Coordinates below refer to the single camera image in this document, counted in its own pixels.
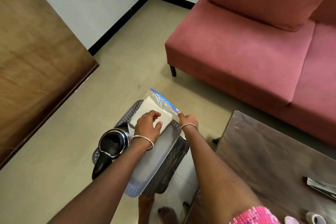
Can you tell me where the pink patterned sleeve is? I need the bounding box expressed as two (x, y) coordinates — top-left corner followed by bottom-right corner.
(229, 206), (282, 224)

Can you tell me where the person's left hand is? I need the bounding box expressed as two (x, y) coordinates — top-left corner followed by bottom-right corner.
(134, 110), (163, 143)

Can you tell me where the person's left foot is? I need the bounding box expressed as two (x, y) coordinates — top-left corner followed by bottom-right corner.
(138, 194), (155, 224)

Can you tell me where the person's left forearm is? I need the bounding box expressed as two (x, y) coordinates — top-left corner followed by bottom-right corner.
(48, 138), (154, 224)

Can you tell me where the person's right forearm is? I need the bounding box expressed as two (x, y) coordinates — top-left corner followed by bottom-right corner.
(181, 126), (264, 224)

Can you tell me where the red fabric sofa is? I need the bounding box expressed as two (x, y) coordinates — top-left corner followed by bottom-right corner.
(165, 0), (336, 149)

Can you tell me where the white cup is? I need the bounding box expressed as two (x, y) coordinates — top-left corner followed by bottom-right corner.
(306, 212), (327, 224)

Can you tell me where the black flat remote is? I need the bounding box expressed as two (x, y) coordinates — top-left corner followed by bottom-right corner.
(303, 176), (336, 197)

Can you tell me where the clear blue-zipper plastic bag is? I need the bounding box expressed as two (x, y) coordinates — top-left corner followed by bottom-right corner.
(130, 88), (180, 135)

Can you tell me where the white folded cloth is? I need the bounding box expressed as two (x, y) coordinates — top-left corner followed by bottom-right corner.
(130, 96), (173, 134)

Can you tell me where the brown wooden door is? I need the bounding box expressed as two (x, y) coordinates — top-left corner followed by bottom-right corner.
(0, 0), (100, 171)

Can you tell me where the black electric kettle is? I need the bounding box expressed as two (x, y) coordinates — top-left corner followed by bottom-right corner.
(92, 122), (135, 180)

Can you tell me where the black perforated plastic stool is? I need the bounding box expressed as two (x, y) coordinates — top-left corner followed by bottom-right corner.
(141, 137), (190, 196)

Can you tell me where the silver bangle on left wrist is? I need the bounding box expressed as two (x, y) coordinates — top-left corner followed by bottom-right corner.
(130, 135), (154, 151)

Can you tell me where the dark glossy coffee table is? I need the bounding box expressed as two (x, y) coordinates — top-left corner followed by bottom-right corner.
(184, 110), (336, 224)

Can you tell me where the person's right foot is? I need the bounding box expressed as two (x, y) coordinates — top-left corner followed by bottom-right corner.
(157, 206), (174, 224)

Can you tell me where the person's right hand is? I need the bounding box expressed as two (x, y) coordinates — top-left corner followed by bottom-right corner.
(178, 112), (199, 129)

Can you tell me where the person's foot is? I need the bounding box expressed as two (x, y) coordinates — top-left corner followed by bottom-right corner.
(138, 194), (155, 224)
(157, 206), (174, 224)

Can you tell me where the silver metal tray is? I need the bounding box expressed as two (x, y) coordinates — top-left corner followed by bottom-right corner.
(93, 100), (183, 198)

